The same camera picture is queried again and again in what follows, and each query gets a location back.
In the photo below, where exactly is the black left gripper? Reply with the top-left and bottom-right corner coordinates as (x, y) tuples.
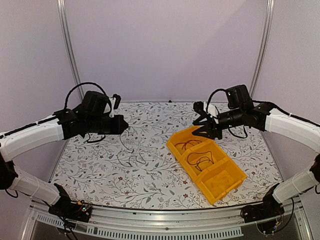
(86, 115), (129, 136)

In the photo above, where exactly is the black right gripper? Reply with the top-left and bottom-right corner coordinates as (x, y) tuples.
(191, 107), (244, 140)

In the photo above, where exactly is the red cable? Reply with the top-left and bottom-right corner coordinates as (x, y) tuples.
(174, 139), (203, 151)

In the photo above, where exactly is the black cable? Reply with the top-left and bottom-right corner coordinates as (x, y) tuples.
(116, 127), (146, 168)

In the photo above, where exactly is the dark green cable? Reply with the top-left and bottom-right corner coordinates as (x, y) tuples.
(186, 149), (216, 171)

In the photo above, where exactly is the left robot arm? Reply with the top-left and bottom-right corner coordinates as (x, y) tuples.
(0, 89), (129, 217)

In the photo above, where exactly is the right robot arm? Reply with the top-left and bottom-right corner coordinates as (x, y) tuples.
(193, 84), (320, 218)

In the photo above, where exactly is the floral table mat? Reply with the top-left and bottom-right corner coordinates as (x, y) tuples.
(51, 102), (282, 210)

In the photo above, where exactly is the yellow three-compartment bin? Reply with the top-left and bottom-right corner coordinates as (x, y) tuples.
(166, 126), (248, 205)

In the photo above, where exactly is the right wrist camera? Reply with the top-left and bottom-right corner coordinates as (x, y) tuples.
(193, 101), (219, 119)

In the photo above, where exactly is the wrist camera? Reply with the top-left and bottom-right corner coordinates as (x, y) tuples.
(104, 93), (121, 118)
(193, 101), (219, 119)

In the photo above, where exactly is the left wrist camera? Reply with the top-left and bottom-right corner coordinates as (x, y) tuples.
(104, 93), (121, 118)

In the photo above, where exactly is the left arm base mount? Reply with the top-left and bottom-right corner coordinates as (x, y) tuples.
(48, 183), (93, 223)

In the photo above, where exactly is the aluminium front rail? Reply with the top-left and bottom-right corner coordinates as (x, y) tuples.
(21, 197), (313, 240)

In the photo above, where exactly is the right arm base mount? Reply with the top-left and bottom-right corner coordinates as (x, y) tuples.
(240, 183), (295, 236)

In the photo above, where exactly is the left aluminium frame post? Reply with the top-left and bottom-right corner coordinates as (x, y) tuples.
(56, 0), (81, 86)

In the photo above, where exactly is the aluminium frame post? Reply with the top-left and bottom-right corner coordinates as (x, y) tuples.
(249, 0), (275, 98)
(56, 0), (81, 86)

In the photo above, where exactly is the right aluminium frame post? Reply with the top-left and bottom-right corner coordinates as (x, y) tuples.
(249, 0), (275, 98)

